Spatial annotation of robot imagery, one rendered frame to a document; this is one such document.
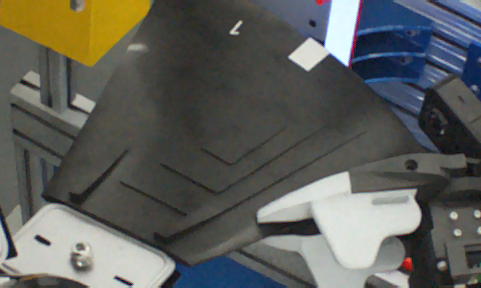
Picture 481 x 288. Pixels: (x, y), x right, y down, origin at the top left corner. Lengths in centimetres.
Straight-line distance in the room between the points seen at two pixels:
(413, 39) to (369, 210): 67
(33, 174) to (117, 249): 64
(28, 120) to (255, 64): 49
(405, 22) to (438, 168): 62
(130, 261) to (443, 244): 18
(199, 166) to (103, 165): 6
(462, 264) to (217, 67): 22
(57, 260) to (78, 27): 42
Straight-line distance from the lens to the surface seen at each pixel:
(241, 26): 75
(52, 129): 116
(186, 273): 122
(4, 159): 200
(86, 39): 99
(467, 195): 64
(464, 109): 70
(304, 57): 75
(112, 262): 60
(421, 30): 124
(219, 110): 69
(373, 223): 62
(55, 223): 62
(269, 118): 69
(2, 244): 53
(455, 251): 61
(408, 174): 62
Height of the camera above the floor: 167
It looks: 46 degrees down
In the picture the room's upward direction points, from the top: 7 degrees clockwise
